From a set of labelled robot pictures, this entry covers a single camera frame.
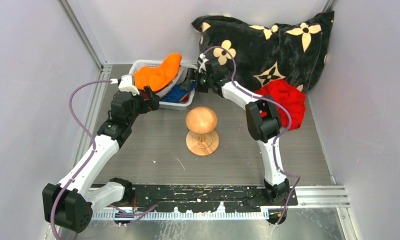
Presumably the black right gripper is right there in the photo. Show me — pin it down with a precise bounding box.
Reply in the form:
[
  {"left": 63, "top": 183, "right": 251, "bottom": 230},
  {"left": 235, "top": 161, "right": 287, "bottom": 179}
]
[{"left": 178, "top": 68, "right": 213, "bottom": 94}]

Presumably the orange bucket hat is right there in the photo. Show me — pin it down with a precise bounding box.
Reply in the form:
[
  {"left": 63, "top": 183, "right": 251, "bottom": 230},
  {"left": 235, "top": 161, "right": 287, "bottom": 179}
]
[{"left": 132, "top": 53, "right": 182, "bottom": 92}]

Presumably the grey bucket hat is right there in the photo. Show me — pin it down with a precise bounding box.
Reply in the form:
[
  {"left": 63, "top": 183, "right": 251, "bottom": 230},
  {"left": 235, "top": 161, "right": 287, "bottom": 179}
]
[{"left": 156, "top": 66, "right": 188, "bottom": 98}]

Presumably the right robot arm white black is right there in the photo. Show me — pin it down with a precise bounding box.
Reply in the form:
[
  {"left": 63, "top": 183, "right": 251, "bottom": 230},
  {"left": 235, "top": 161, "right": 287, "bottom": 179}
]
[{"left": 185, "top": 68, "right": 291, "bottom": 206}]

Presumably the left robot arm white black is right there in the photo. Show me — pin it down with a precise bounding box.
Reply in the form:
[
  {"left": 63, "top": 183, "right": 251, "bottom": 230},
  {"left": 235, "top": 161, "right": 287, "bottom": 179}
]
[{"left": 42, "top": 86, "right": 160, "bottom": 233}]

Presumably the blue bucket hat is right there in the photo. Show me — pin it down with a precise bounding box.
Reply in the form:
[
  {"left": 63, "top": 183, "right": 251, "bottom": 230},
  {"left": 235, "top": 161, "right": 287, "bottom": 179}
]
[{"left": 160, "top": 82, "right": 196, "bottom": 104}]

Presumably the white plastic basket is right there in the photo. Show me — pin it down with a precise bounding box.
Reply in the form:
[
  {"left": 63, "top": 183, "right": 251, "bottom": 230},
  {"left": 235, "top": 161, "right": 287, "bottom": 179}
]
[{"left": 129, "top": 59, "right": 196, "bottom": 111}]

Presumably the wooden hat stand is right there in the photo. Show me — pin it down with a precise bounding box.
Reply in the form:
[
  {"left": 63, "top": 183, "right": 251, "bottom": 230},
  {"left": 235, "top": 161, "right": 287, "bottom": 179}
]
[{"left": 185, "top": 106, "right": 220, "bottom": 156}]

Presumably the red cloth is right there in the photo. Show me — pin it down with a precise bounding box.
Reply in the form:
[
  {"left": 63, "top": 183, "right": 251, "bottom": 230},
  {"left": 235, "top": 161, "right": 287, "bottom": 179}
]
[{"left": 255, "top": 79, "right": 306, "bottom": 131}]

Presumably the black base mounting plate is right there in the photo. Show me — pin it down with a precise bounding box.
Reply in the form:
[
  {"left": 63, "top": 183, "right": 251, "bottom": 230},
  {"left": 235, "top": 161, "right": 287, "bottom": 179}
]
[{"left": 113, "top": 184, "right": 298, "bottom": 213}]

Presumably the black floral pillow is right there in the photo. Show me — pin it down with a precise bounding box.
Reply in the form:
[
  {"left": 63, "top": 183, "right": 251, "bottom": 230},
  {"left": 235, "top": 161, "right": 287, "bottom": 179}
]
[{"left": 191, "top": 11, "right": 335, "bottom": 92}]

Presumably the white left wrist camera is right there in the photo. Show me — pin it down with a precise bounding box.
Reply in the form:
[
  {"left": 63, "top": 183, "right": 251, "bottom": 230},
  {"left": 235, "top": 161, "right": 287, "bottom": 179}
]
[{"left": 110, "top": 74, "right": 140, "bottom": 96}]

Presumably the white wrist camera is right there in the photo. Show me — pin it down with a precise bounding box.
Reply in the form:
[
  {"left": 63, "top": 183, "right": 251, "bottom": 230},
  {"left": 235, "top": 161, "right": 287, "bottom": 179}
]
[
  {"left": 197, "top": 53, "right": 209, "bottom": 74},
  {"left": 110, "top": 74, "right": 140, "bottom": 96}
]

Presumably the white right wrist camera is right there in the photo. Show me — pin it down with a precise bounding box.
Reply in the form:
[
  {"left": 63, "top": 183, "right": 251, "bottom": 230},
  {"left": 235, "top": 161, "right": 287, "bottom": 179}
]
[{"left": 197, "top": 53, "right": 209, "bottom": 74}]

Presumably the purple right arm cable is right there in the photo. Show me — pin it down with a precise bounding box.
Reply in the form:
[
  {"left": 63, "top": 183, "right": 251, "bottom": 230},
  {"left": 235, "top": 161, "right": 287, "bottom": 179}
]
[{"left": 202, "top": 45, "right": 302, "bottom": 226}]

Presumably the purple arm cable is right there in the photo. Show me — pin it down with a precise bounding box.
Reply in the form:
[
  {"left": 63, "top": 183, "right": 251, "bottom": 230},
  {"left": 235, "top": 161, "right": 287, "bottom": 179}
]
[
  {"left": 49, "top": 79, "right": 158, "bottom": 240},
  {"left": 202, "top": 45, "right": 302, "bottom": 226}
]

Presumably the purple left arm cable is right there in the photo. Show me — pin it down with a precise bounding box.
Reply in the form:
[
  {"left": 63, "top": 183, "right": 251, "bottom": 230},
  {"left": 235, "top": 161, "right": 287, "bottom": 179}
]
[{"left": 49, "top": 79, "right": 158, "bottom": 240}]

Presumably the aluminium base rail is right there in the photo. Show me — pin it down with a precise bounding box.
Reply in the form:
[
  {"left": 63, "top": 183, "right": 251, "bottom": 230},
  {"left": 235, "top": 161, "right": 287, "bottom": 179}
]
[{"left": 89, "top": 184, "right": 350, "bottom": 224}]

